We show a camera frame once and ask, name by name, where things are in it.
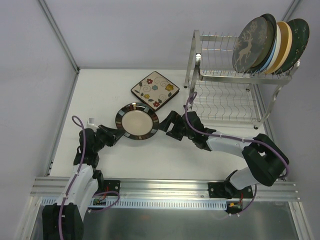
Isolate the yellow bear plate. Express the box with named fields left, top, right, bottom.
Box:
left=264, top=21, right=293, bottom=74

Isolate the blue bear plate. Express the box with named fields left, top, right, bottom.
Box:
left=257, top=44, right=276, bottom=73

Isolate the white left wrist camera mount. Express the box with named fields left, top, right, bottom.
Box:
left=86, top=117, right=98, bottom=131

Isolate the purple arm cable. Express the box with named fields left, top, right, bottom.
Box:
left=58, top=115, right=121, bottom=240
left=183, top=91, right=291, bottom=221

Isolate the dark green floral plate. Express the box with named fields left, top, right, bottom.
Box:
left=276, top=18, right=310, bottom=74

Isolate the brown rimmed cream plate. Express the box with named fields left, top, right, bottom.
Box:
left=250, top=13, right=277, bottom=74

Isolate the metal dish rack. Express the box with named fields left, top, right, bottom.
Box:
left=184, top=30, right=301, bottom=129

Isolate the aluminium mounting rail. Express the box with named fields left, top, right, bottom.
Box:
left=30, top=176, right=301, bottom=202

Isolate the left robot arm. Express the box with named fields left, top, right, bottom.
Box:
left=42, top=125, right=125, bottom=240

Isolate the grey reindeer plate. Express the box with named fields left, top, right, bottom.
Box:
left=232, top=16, right=268, bottom=73

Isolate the cream bear plate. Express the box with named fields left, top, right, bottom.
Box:
left=263, top=22, right=282, bottom=74

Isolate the square floral plate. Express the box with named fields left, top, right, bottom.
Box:
left=130, top=71, right=180, bottom=112

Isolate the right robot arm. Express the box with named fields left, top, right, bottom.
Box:
left=159, top=111, right=290, bottom=199

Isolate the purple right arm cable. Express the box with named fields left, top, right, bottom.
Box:
left=183, top=91, right=291, bottom=221

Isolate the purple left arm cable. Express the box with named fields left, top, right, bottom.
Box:
left=58, top=115, right=121, bottom=240

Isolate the white slotted cable duct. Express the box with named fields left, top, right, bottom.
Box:
left=39, top=197, right=228, bottom=211

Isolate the striped rim round plate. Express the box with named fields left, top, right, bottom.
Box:
left=115, top=102, right=160, bottom=141

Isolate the aluminium frame post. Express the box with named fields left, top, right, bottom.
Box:
left=37, top=0, right=80, bottom=74

